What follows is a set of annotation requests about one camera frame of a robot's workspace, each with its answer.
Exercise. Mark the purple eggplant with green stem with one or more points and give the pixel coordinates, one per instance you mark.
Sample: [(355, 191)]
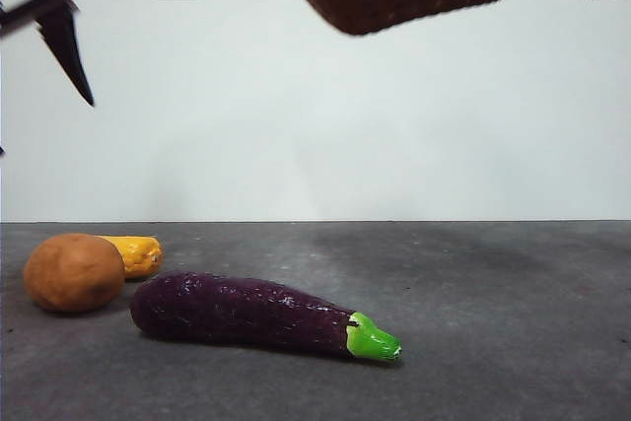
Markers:
[(236, 307)]

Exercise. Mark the brown potato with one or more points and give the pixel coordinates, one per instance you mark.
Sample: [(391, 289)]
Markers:
[(74, 273)]

